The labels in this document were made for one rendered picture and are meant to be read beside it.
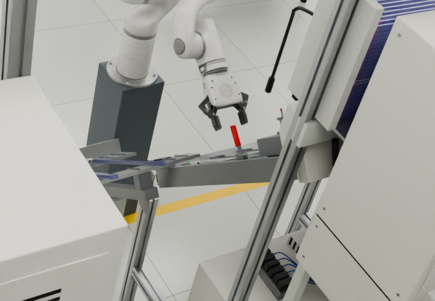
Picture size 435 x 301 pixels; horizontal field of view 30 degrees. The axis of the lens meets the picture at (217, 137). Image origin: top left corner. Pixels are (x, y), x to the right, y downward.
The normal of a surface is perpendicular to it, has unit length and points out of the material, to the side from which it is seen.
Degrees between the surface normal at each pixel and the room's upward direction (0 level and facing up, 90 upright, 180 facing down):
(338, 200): 90
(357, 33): 90
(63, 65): 0
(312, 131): 90
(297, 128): 90
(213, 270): 0
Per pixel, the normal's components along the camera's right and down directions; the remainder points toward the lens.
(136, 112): 0.55, 0.62
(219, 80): 0.42, -0.27
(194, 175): -0.83, 0.19
